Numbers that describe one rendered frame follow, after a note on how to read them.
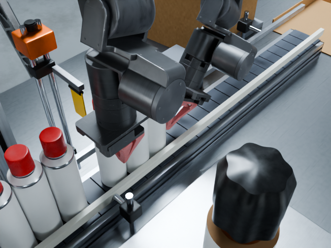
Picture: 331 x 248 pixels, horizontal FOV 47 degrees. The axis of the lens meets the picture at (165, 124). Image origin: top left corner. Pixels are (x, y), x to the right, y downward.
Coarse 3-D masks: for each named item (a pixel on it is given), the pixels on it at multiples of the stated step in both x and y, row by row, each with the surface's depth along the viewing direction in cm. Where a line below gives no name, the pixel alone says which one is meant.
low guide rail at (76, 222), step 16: (320, 32) 106; (304, 48) 103; (272, 64) 95; (256, 80) 90; (240, 96) 87; (224, 112) 85; (192, 128) 79; (176, 144) 76; (160, 160) 74; (128, 176) 70; (112, 192) 68; (96, 208) 66; (64, 224) 63; (80, 224) 65; (48, 240) 61
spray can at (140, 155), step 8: (144, 128) 67; (144, 136) 68; (144, 144) 69; (136, 152) 70; (144, 152) 71; (128, 160) 72; (136, 160) 71; (144, 160) 72; (128, 168) 74; (136, 168) 73
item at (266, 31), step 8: (296, 8) 105; (288, 16) 102; (272, 24) 99; (280, 24) 101; (264, 32) 97; (248, 40) 94; (256, 40) 96; (208, 72) 86; (80, 152) 68; (88, 152) 68; (80, 160) 68
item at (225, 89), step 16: (272, 48) 106; (288, 48) 106; (256, 64) 101; (288, 64) 101; (224, 80) 96; (224, 96) 91; (192, 112) 88; (208, 112) 88; (176, 128) 84; (208, 128) 84; (96, 176) 74; (144, 176) 75; (96, 192) 72; (128, 192) 72; (64, 240) 65
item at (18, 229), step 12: (0, 180) 54; (0, 192) 51; (12, 192) 53; (0, 204) 51; (12, 204) 53; (0, 216) 52; (12, 216) 54; (24, 216) 58; (0, 228) 54; (12, 228) 55; (24, 228) 57; (0, 240) 56; (12, 240) 56; (24, 240) 58; (36, 240) 63
